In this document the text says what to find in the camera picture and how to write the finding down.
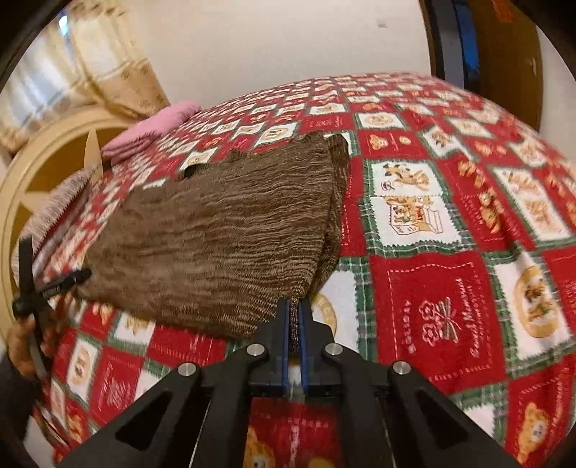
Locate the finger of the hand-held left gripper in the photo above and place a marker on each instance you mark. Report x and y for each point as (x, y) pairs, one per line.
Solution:
(27, 265)
(58, 285)

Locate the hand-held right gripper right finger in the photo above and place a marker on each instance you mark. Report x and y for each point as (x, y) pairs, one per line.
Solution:
(306, 342)

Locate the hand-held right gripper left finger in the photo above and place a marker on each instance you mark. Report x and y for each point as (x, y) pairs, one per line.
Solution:
(284, 342)

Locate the brown knitted sweater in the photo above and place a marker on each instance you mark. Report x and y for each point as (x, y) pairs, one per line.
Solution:
(216, 234)

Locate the person's left forearm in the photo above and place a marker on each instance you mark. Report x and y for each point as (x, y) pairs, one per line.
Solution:
(13, 405)

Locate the person's left hand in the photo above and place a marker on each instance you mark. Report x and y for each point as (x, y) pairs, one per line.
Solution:
(20, 348)

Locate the striped pillow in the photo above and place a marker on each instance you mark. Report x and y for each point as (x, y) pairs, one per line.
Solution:
(58, 202)

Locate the cream and brown headboard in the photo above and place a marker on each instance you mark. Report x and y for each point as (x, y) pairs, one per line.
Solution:
(45, 148)

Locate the red patterned bedspread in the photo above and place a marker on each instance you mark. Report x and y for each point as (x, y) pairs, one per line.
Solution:
(427, 292)

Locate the pink folded blanket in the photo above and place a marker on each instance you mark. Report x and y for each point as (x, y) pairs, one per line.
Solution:
(153, 126)

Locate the cream patterned curtain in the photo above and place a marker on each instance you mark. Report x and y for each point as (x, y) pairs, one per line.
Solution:
(112, 58)

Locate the brown wooden door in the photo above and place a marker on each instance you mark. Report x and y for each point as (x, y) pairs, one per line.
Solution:
(508, 58)

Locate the red paper door decoration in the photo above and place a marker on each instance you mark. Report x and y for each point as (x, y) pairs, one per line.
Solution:
(501, 10)

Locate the dark door frame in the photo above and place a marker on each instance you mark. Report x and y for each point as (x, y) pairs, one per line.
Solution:
(443, 45)

